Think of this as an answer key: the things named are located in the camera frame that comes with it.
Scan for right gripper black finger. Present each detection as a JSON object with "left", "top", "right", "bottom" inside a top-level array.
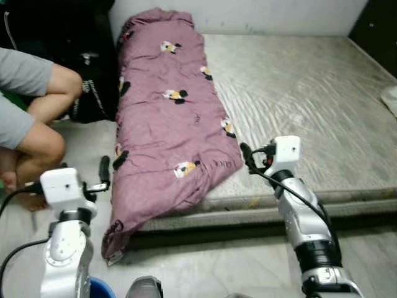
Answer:
[{"left": 239, "top": 143, "right": 256, "bottom": 174}]

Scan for person in grey clothes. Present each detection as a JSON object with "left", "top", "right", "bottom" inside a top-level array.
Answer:
[{"left": 0, "top": 47, "right": 84, "bottom": 212}]

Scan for purple cartoon print blanket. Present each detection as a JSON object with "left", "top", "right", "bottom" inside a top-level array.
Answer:
[{"left": 101, "top": 7, "right": 244, "bottom": 266}]

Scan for black bag with white print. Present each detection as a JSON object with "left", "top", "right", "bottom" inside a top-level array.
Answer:
[{"left": 67, "top": 50, "right": 122, "bottom": 123}]

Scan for white quilted mattress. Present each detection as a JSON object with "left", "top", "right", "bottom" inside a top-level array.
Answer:
[{"left": 136, "top": 34, "right": 397, "bottom": 233}]

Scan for blue plastic bucket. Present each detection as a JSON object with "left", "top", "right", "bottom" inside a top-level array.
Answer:
[{"left": 89, "top": 278, "right": 117, "bottom": 298}]

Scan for grey left robot leg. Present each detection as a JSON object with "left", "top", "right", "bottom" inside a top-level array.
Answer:
[{"left": 126, "top": 276, "right": 163, "bottom": 298}]

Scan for black bedside furniture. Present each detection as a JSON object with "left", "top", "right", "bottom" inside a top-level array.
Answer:
[{"left": 0, "top": 0, "right": 115, "bottom": 63}]

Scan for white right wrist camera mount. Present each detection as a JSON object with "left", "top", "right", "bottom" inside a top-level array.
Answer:
[{"left": 268, "top": 136, "right": 302, "bottom": 178}]

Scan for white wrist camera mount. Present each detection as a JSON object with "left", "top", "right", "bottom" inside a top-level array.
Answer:
[
  {"left": 39, "top": 168, "right": 87, "bottom": 212},
  {"left": 268, "top": 136, "right": 302, "bottom": 178}
]

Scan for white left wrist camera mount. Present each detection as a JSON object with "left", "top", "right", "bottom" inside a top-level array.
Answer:
[{"left": 39, "top": 168, "right": 87, "bottom": 212}]

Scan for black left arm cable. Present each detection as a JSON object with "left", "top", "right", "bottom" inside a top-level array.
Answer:
[{"left": 0, "top": 180, "right": 50, "bottom": 292}]

